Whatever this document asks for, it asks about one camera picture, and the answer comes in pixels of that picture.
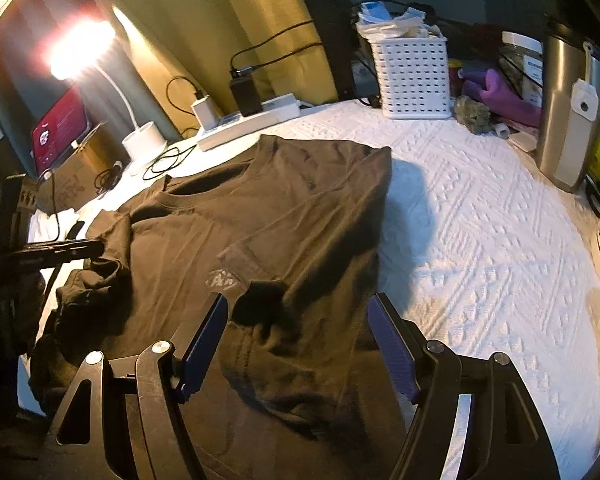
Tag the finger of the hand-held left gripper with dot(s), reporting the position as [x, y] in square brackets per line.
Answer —
[45, 254]

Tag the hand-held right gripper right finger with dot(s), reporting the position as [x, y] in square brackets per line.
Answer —
[392, 350]

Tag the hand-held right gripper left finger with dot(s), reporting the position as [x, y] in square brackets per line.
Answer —
[207, 345]

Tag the dark olive t-shirt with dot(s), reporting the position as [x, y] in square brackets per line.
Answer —
[255, 210]

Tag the white cloth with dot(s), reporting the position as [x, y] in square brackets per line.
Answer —
[45, 227]

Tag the tablet with red screen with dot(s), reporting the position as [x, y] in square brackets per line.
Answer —
[60, 130]

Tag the brown cardboard box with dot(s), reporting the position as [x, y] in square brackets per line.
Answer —
[95, 155]

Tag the white textured blanket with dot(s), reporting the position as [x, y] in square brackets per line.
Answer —
[480, 235]

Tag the white desk lamp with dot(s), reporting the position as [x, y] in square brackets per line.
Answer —
[142, 142]

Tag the white charger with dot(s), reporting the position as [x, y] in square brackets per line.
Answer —
[207, 114]

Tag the white power strip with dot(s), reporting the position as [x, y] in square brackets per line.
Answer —
[250, 122]

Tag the small white roll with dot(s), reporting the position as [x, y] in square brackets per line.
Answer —
[502, 131]

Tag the grey-green fuzzy lump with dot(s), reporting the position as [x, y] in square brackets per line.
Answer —
[472, 115]

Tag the black charger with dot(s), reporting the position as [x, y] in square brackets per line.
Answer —
[247, 95]

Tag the white plastic basket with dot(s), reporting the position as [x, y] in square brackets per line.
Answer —
[410, 80]

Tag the purple cloth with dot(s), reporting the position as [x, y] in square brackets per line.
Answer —
[500, 92]

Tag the stainless steel tumbler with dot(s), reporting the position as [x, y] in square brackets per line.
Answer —
[560, 110]

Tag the dark cloth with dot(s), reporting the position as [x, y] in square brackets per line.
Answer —
[330, 35]

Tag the yellow curtain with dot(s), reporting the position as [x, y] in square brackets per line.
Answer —
[270, 0]

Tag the clear jar with white lid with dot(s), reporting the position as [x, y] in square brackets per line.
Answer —
[522, 42]

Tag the white packets in basket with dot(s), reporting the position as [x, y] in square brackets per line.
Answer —
[380, 12]

